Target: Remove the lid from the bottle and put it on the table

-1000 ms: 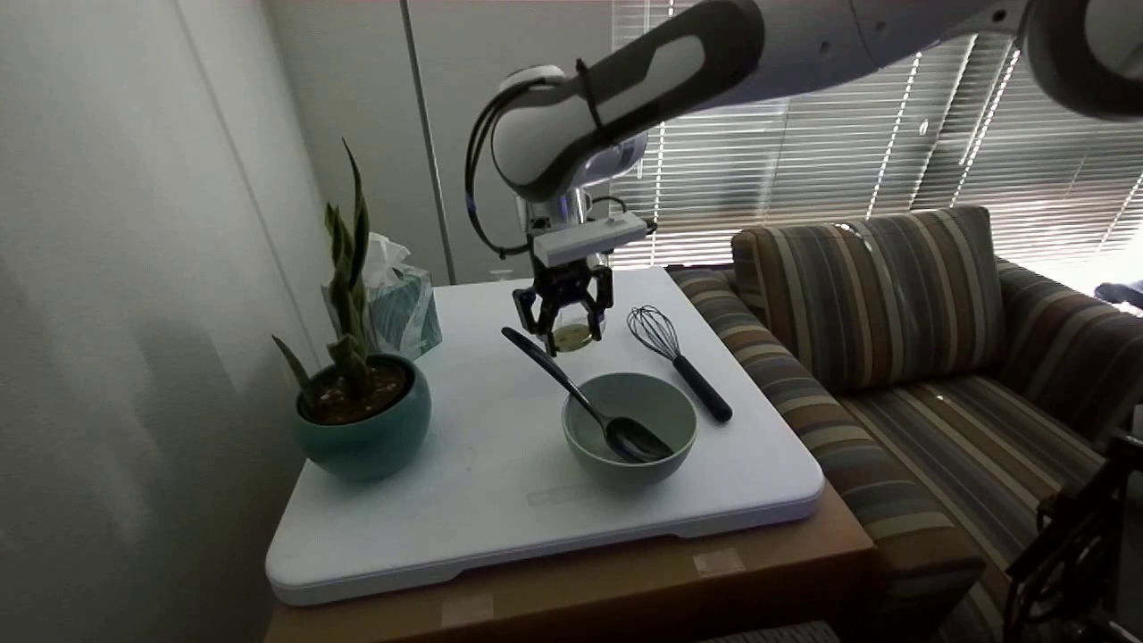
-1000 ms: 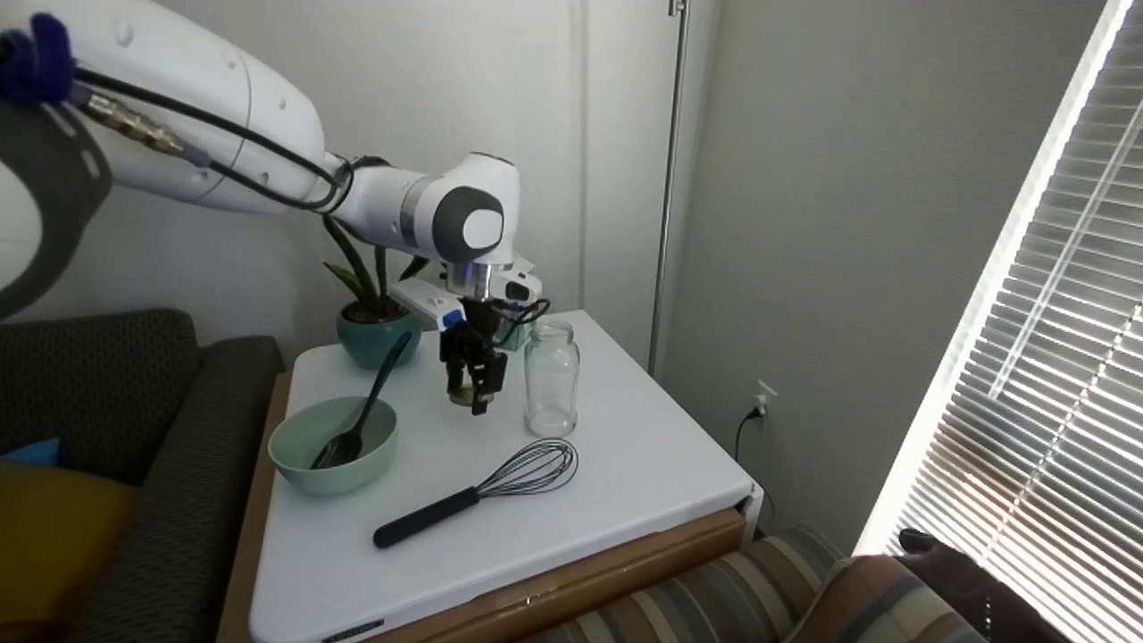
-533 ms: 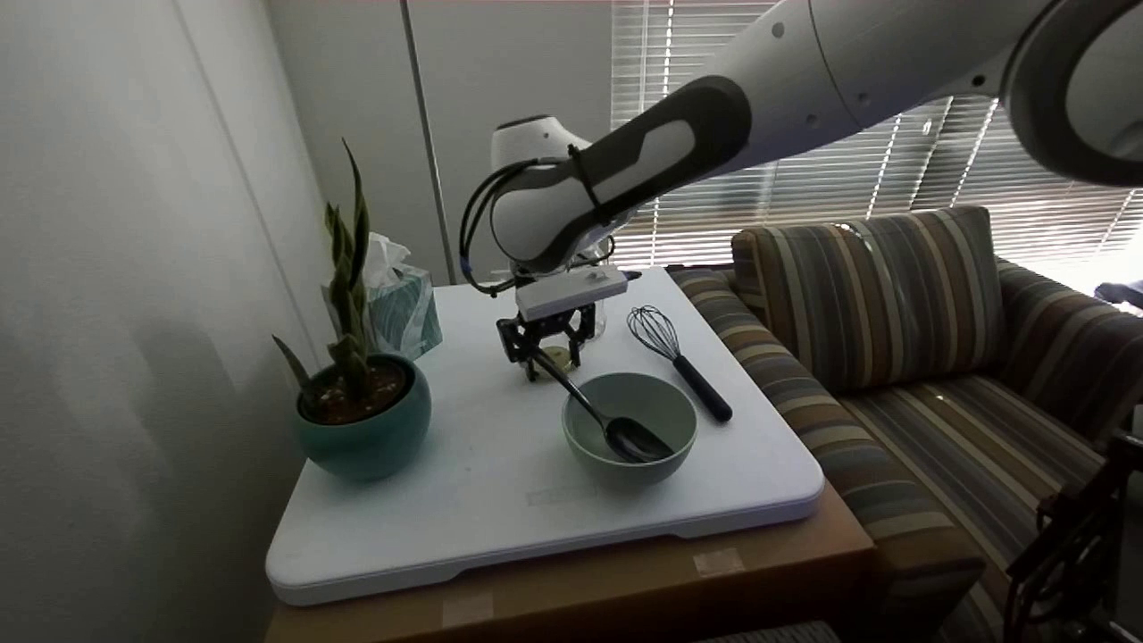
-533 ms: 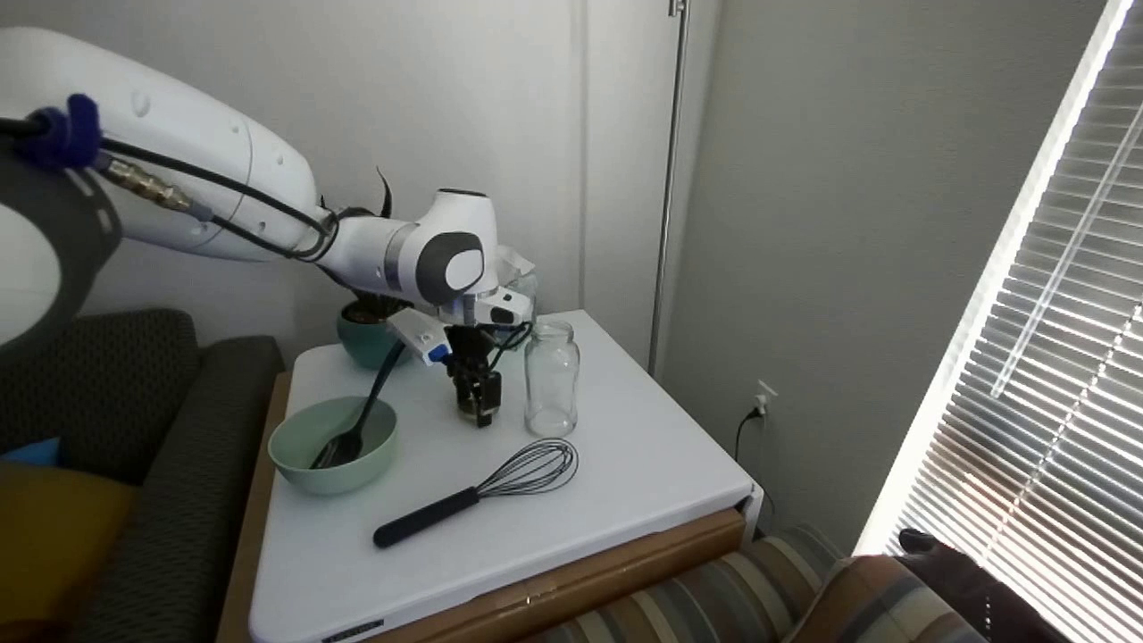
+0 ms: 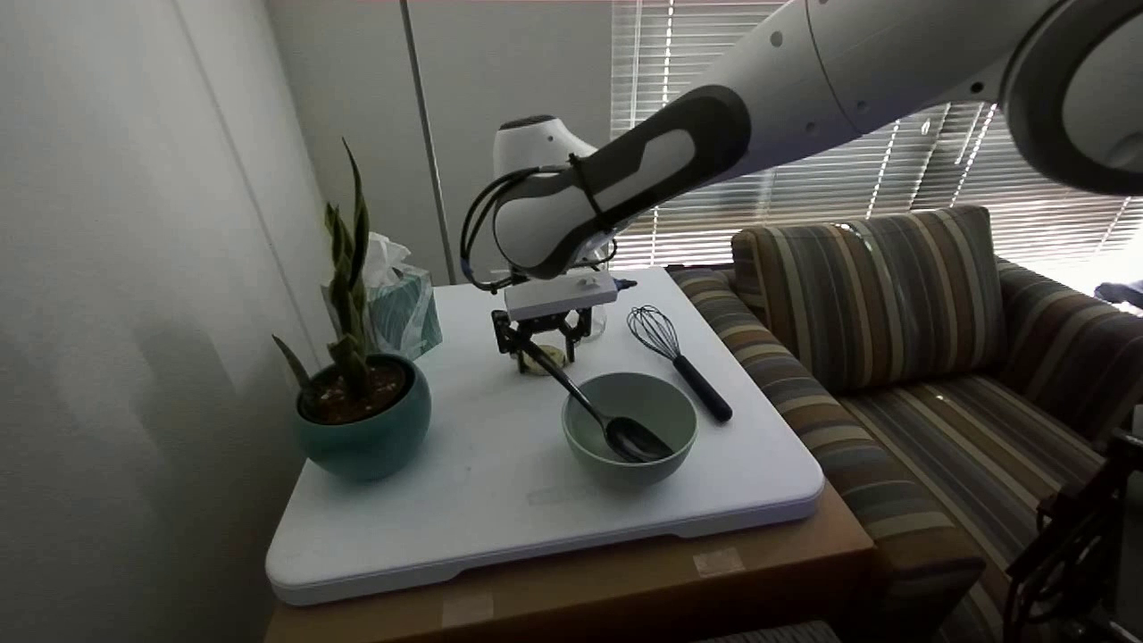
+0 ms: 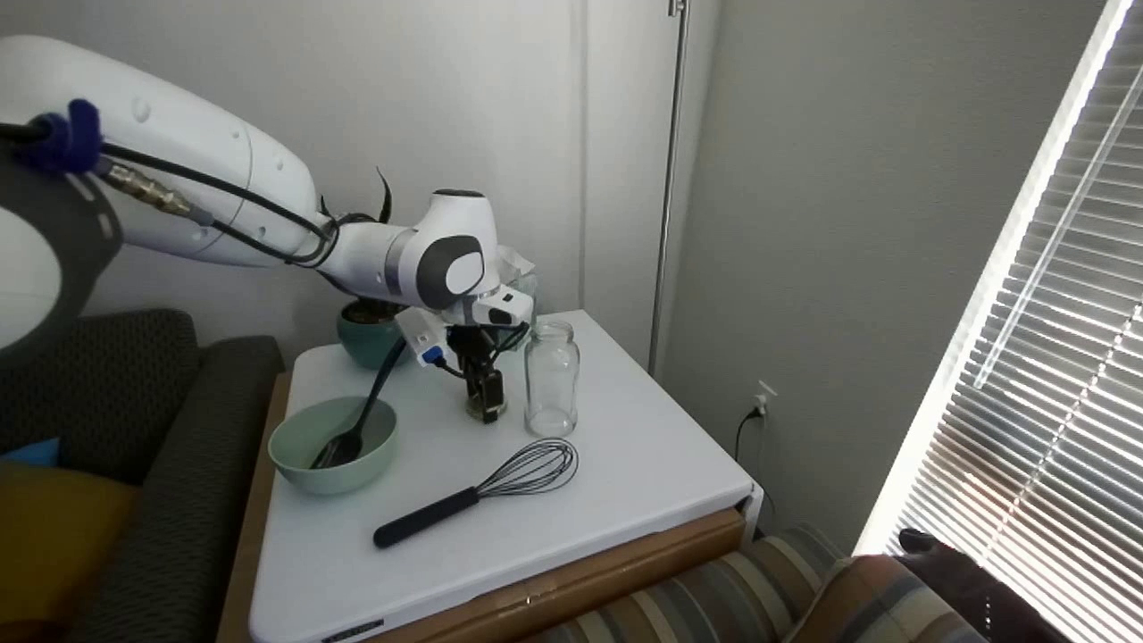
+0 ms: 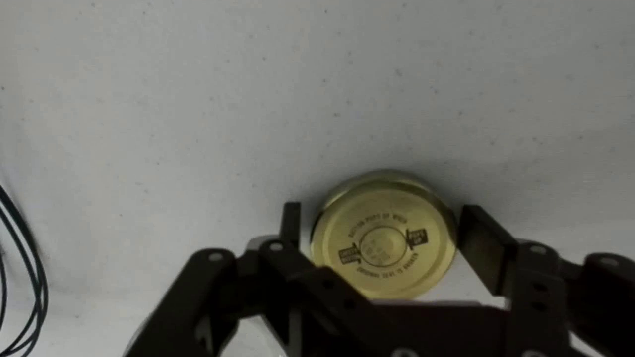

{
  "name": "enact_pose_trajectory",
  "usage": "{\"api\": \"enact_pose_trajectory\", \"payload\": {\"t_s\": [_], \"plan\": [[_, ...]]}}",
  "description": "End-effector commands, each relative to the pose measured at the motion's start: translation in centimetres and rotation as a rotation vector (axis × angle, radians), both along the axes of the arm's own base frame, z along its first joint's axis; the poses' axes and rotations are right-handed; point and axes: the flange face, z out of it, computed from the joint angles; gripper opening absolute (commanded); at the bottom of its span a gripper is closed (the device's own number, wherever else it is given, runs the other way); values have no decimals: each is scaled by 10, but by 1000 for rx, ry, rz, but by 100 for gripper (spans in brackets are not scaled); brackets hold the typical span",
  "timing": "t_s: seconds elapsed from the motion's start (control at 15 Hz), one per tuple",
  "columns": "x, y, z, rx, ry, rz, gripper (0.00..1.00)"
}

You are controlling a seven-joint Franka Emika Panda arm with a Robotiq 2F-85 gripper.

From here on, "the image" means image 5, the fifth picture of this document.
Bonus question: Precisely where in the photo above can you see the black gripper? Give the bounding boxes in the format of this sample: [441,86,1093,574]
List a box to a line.
[490,303,601,380]

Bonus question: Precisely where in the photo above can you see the black serving spoon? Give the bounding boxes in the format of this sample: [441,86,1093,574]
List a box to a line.
[520,340,678,467]

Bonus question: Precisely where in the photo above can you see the pale green bowl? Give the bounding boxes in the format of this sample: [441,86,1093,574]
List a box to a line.
[557,369,704,487]

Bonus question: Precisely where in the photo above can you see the teal tissue box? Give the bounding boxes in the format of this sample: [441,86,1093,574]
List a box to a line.
[358,228,447,362]

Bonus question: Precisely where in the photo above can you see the white plastic board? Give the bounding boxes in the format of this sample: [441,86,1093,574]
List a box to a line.
[259,266,828,612]

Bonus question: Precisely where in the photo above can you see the green snake plant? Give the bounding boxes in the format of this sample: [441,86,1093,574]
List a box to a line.
[269,135,381,412]

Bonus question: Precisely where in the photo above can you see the teal plant pot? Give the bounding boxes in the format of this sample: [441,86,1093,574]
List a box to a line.
[290,352,436,487]

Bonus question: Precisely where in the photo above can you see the striped back cushion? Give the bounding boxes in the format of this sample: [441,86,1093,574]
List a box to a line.
[729,205,1008,400]

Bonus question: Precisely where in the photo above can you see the striped sofa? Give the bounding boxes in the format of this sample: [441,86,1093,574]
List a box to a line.
[663,205,1143,643]

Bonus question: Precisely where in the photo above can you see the white window blinds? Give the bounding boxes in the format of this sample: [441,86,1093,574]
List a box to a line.
[606,0,1143,298]

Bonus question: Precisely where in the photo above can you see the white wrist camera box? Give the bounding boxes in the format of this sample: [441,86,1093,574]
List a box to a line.
[501,267,642,325]

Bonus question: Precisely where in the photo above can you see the wire whisk with black handle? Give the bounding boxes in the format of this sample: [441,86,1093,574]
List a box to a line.
[625,300,735,429]

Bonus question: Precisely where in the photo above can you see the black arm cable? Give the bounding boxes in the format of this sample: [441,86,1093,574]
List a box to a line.
[458,161,621,298]

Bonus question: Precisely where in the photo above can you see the black equipment frame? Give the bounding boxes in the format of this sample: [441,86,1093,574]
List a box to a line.
[998,423,1143,643]

